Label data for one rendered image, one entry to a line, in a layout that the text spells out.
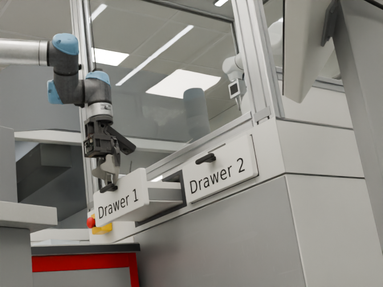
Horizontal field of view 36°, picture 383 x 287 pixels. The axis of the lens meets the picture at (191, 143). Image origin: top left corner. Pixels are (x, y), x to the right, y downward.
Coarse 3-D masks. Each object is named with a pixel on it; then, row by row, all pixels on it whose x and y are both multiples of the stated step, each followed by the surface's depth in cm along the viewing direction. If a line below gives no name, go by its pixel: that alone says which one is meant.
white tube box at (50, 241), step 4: (48, 240) 185; (52, 240) 185; (56, 240) 186; (60, 240) 187; (64, 240) 189; (68, 240) 190; (72, 240) 192; (76, 240) 193; (32, 244) 189; (36, 244) 187; (40, 244) 186; (44, 244) 185; (48, 244) 184; (52, 244) 184
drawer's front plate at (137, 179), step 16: (128, 176) 174; (144, 176) 169; (96, 192) 189; (112, 192) 180; (128, 192) 173; (144, 192) 167; (96, 208) 188; (112, 208) 180; (128, 208) 172; (96, 224) 187
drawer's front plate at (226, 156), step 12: (228, 144) 159; (240, 144) 155; (252, 144) 153; (216, 156) 162; (228, 156) 158; (240, 156) 154; (252, 156) 152; (192, 168) 171; (204, 168) 166; (216, 168) 162; (252, 168) 150; (192, 180) 170; (204, 180) 166; (228, 180) 158; (240, 180) 154; (204, 192) 165; (216, 192) 163
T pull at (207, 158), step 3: (210, 153) 159; (213, 153) 159; (204, 156) 161; (207, 156) 160; (210, 156) 159; (213, 156) 159; (198, 159) 163; (201, 159) 162; (204, 159) 161; (207, 159) 160; (210, 159) 161; (213, 159) 162; (195, 162) 164; (198, 162) 163; (201, 162) 162; (210, 162) 164
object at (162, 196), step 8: (152, 184) 172; (160, 184) 174; (168, 184) 175; (176, 184) 177; (152, 192) 171; (160, 192) 172; (168, 192) 174; (176, 192) 176; (152, 200) 170; (160, 200) 172; (168, 200) 173; (176, 200) 175; (144, 208) 177; (152, 208) 179; (160, 208) 181; (168, 208) 182; (128, 216) 185; (136, 216) 187; (144, 216) 189; (152, 216) 191
